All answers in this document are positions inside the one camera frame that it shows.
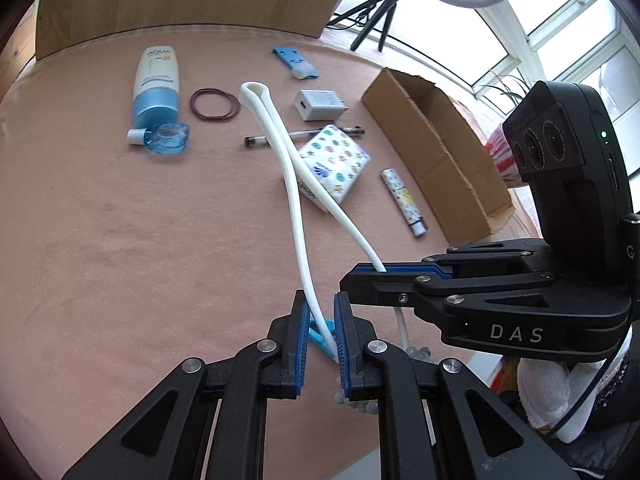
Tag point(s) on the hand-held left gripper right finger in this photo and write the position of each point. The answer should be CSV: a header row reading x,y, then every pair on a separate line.
x,y
342,345

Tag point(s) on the black tripod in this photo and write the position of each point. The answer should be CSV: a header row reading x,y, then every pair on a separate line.
x,y
386,30

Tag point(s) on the clear blue tube cap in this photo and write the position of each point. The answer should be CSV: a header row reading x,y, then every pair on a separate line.
x,y
167,137

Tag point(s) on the patterned tissue pack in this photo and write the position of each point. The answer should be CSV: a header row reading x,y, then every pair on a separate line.
x,y
335,160

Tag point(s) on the blue plastic clip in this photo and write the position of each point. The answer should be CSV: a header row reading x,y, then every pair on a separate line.
x,y
316,336

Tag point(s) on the white lotion tube blue cap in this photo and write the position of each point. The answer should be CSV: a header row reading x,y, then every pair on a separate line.
x,y
155,85

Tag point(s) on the blue plastic piece clear cap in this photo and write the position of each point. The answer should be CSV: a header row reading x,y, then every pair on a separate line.
x,y
290,57

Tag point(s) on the white window frame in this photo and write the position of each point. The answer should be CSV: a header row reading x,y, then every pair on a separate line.
x,y
537,55

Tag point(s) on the patterned lighter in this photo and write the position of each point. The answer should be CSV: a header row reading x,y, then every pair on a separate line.
x,y
402,200

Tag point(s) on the person's right hand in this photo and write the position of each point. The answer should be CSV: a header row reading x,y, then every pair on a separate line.
x,y
545,390

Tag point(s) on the red and white plant pot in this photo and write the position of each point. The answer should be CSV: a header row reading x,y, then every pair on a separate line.
x,y
502,160

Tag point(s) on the white charger plug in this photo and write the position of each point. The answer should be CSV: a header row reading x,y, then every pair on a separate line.
x,y
317,105

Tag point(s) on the green spider plant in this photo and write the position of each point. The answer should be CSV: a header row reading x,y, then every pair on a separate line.
x,y
510,91

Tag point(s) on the dark red rubber bands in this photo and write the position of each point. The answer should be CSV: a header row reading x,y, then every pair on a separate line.
x,y
194,104

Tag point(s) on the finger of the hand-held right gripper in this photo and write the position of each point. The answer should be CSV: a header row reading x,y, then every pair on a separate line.
x,y
480,260
370,287

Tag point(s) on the clear pen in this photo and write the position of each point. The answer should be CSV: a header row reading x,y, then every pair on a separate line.
x,y
252,141

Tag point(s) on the cardboard box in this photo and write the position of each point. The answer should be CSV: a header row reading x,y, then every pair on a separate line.
x,y
450,160

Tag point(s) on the pine plank panel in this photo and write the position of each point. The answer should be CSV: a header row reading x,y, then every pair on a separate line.
x,y
17,55

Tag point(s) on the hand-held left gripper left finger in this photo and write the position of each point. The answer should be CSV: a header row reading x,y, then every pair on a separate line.
x,y
300,345

